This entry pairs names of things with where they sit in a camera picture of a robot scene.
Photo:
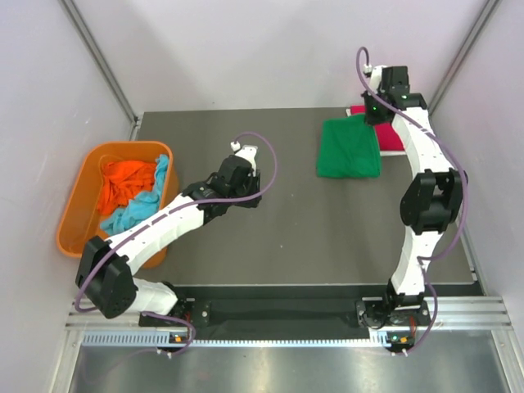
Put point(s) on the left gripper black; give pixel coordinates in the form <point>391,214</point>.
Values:
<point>254,182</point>

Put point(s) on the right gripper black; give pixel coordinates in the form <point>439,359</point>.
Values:
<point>369,118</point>

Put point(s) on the green t shirt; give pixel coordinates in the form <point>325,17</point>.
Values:
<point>331,164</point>

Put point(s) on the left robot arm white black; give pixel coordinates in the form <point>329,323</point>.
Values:
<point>107,267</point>

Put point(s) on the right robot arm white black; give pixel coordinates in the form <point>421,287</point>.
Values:
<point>430,204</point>

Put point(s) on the folded red t shirt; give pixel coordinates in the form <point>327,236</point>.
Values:
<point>388,140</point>

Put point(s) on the folded white t shirt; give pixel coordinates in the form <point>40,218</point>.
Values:
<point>359,139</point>

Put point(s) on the light blue t shirt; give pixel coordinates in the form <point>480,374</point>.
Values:
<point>143,206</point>

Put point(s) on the orange t shirt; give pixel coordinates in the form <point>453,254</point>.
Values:
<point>122,181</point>

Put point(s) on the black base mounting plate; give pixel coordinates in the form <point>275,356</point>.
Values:
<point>293,312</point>

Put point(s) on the orange plastic basket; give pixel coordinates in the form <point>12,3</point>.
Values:
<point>81,218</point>

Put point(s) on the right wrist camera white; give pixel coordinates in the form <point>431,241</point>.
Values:
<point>373,76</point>

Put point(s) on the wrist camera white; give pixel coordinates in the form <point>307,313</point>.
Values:
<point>373,76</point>
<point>246,152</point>

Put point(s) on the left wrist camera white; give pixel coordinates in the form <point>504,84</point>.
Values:
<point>246,152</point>

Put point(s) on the slotted grey cable duct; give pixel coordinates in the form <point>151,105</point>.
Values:
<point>166,339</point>

